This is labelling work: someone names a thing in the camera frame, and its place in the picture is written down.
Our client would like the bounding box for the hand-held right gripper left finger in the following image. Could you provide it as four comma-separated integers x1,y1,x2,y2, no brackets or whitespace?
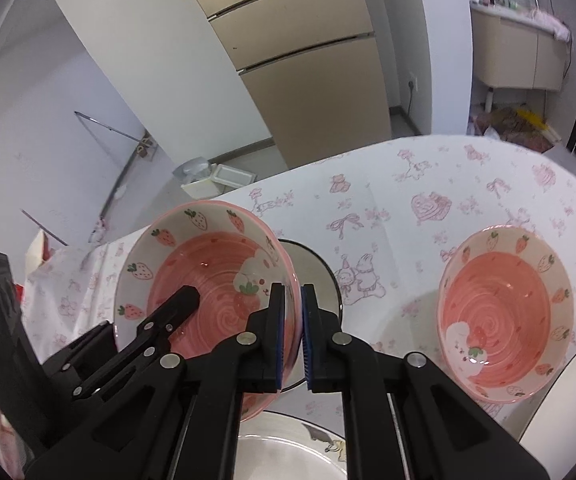
23,282,287,480

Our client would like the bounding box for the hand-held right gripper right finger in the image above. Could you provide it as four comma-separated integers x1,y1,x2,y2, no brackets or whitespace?
300,282,552,480

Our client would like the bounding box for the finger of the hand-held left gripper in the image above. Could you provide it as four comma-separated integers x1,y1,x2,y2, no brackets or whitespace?
69,342,169,403
135,285,202,350

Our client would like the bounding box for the pink strawberry bowl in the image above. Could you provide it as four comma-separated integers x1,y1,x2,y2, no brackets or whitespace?
112,200,299,422
436,225,576,406

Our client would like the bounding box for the white ribbed bowl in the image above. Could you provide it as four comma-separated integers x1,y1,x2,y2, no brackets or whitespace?
278,240,345,393

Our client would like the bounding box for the grey round bin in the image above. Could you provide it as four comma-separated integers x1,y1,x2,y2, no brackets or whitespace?
174,157,212,182

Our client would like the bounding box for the white storage box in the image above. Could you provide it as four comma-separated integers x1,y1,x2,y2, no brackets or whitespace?
182,164,259,198

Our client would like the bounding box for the pink printed tablecloth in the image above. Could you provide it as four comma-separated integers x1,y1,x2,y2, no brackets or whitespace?
0,132,576,480

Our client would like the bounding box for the metal rod stand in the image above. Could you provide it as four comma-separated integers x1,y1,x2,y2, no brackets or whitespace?
74,111,153,226

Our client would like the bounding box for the beige refrigerator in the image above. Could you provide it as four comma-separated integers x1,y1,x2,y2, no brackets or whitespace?
173,0,393,171

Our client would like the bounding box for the pile of colourful bags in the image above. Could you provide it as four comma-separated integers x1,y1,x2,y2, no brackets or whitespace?
468,105,561,153

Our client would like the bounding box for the beige vanity cabinet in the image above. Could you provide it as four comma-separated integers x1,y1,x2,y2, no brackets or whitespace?
470,2,571,93

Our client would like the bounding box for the pink cloth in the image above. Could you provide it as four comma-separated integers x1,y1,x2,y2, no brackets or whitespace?
530,12,573,41

